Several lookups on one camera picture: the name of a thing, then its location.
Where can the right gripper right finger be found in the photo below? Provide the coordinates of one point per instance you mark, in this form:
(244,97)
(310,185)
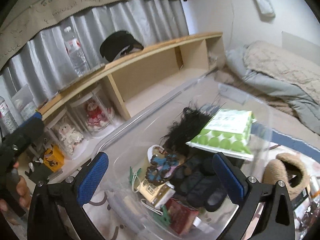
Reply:
(276,220)

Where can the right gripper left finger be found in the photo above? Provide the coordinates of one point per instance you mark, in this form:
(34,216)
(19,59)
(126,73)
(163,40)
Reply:
(44,219)

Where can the black knit glove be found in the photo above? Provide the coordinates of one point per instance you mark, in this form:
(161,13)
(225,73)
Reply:
(197,185)

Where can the blue crochet scrunchie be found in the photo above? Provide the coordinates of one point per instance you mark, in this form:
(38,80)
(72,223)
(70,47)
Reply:
(161,168)

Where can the green dotted wipes pack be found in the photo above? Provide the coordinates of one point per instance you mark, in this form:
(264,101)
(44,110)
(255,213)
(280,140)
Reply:
(229,132)

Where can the black feather hair clip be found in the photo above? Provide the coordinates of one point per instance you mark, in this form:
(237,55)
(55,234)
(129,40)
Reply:
(188,125)

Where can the green clothespin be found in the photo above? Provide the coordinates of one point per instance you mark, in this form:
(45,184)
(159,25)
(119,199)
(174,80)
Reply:
(162,217)
(133,175)

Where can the person left hand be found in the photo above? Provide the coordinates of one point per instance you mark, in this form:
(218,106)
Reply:
(22,190)

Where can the black product box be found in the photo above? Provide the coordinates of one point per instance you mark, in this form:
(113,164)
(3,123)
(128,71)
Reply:
(301,199)

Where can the yellow small box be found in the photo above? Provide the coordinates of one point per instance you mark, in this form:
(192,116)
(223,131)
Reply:
(53,158)

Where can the pink patterned blanket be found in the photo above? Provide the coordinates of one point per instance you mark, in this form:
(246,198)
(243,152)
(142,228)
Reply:
(102,209)

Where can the beige fleece hat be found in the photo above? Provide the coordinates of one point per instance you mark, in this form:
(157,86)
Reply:
(289,169)

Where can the white dress doll in case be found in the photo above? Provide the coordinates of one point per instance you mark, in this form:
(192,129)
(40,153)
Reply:
(67,134)

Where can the red dress doll in case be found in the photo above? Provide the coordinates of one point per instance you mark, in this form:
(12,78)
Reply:
(94,111)

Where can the beige labelled box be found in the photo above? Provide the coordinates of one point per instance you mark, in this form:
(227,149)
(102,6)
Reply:
(157,196)

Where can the clear plastic storage bin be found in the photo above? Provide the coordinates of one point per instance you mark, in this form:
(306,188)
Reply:
(127,147)

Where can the grey curtain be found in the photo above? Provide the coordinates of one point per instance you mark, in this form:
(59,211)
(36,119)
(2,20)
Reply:
(44,65)

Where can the red small box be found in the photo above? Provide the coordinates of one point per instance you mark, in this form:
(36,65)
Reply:
(181,216)

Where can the plastic water bottle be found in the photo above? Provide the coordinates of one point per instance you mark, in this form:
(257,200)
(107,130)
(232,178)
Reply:
(75,52)

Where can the wooden side shelf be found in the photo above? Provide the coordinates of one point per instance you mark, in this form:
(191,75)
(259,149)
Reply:
(135,81)

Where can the grey duvet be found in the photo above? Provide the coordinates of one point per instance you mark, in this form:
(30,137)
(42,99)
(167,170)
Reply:
(305,107)

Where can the black cap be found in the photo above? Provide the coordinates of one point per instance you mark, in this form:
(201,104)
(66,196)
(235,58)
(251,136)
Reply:
(119,44)

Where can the left beige pillow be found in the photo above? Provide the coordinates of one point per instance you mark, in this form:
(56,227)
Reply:
(283,65)

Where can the grey headboard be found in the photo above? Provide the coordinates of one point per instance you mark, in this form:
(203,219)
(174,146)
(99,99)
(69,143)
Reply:
(301,47)

